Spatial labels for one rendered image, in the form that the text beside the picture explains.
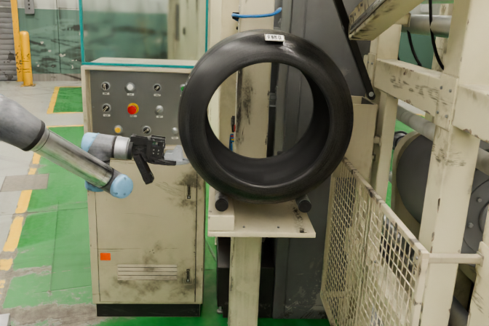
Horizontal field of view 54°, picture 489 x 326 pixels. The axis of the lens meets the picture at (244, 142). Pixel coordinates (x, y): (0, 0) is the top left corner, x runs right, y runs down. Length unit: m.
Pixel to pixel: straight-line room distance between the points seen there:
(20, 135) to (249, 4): 0.94
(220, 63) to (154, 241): 1.18
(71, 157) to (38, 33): 9.04
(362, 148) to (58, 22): 8.96
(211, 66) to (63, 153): 0.50
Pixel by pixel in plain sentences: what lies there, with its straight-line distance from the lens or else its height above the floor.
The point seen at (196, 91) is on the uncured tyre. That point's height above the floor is 1.28.
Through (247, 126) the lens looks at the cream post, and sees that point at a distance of 1.92.
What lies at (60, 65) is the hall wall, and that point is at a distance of 10.50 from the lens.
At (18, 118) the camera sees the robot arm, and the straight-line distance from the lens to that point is 1.41.
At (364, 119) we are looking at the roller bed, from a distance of 1.92.
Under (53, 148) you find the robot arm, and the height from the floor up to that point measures 1.13.
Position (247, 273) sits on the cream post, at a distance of 2.17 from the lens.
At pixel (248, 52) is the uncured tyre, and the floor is 1.41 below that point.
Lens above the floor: 1.53
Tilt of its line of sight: 15 degrees down
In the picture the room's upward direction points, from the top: 2 degrees clockwise
